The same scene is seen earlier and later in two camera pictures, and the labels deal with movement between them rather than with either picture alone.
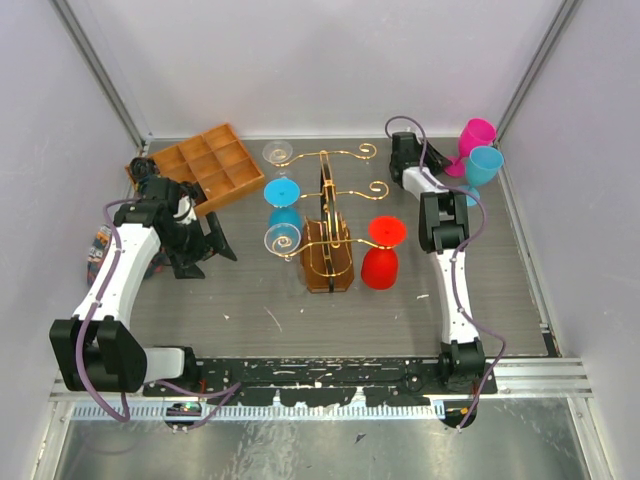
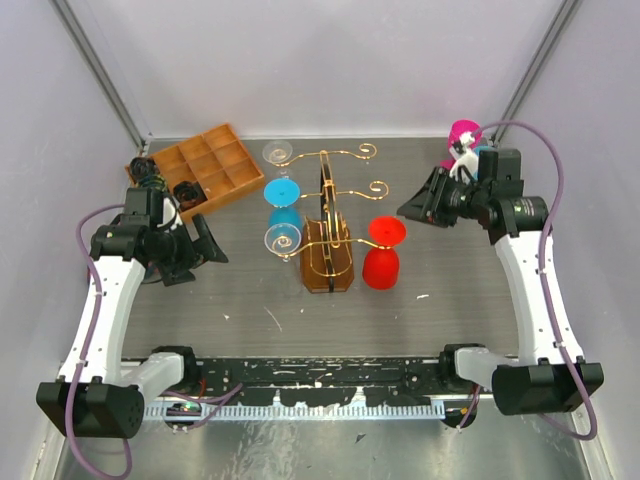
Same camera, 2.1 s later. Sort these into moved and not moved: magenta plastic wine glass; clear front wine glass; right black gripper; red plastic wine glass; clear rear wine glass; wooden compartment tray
Moved: right black gripper; magenta plastic wine glass
Not moved: red plastic wine glass; clear front wine glass; wooden compartment tray; clear rear wine glass
